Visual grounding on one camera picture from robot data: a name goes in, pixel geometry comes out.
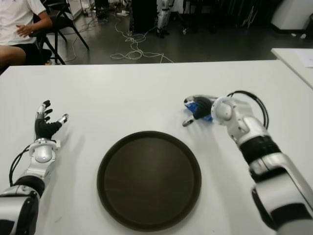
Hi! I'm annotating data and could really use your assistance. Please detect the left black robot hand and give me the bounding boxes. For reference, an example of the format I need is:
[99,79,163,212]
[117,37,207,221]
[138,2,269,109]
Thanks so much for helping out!
[34,99,69,141]

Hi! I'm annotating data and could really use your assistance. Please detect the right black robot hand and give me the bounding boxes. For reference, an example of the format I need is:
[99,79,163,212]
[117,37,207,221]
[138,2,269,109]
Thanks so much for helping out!
[182,94,218,127]

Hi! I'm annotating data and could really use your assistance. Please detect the blue Oreo packet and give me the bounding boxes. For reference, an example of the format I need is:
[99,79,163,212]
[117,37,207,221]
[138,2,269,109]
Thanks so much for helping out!
[184,102,213,122]

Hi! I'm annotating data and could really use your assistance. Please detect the black stand leg with caster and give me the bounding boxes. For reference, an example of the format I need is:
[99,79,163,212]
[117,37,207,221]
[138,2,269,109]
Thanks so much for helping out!
[175,9,189,35]

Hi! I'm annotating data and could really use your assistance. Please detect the round dark brown tray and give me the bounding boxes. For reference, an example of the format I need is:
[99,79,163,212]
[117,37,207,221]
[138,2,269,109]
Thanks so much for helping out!
[96,130,202,226]

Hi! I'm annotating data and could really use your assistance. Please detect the silver humanoid robot legs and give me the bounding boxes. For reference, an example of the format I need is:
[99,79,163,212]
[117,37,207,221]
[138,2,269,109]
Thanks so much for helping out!
[156,0,176,39]

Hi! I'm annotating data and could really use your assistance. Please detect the white side table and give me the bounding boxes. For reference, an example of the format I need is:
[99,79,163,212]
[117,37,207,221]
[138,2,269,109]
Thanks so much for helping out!
[270,47,313,90]

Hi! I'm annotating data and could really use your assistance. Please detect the black folding chair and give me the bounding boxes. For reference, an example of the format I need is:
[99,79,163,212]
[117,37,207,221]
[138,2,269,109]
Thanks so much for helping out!
[29,0,89,66]

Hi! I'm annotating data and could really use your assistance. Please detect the black cabinet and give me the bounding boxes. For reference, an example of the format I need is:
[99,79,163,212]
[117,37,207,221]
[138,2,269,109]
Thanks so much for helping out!
[131,0,158,34]

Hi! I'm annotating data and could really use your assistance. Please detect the seated person in white shirt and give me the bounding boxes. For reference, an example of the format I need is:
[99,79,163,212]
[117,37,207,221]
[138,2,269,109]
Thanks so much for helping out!
[0,0,53,71]

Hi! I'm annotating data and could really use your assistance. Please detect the white paper sheet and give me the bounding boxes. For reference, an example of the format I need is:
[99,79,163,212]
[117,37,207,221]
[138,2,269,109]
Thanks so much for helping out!
[297,50,313,68]

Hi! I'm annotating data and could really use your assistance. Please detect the white low cabinet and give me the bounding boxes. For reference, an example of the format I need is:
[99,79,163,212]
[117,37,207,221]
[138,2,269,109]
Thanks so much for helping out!
[66,0,83,21]

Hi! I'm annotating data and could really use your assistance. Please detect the white machine housing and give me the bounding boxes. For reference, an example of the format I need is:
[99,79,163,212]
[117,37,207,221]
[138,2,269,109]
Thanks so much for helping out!
[269,0,313,32]

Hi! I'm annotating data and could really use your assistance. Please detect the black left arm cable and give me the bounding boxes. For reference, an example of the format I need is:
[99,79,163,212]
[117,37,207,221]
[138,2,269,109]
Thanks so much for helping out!
[8,144,32,187]

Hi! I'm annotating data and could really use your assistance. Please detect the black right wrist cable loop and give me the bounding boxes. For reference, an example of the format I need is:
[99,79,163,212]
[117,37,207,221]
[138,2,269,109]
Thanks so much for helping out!
[226,90,269,129]

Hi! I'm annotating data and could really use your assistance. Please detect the white tangled floor cable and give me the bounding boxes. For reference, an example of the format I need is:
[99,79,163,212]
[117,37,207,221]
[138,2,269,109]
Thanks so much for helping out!
[110,9,174,64]

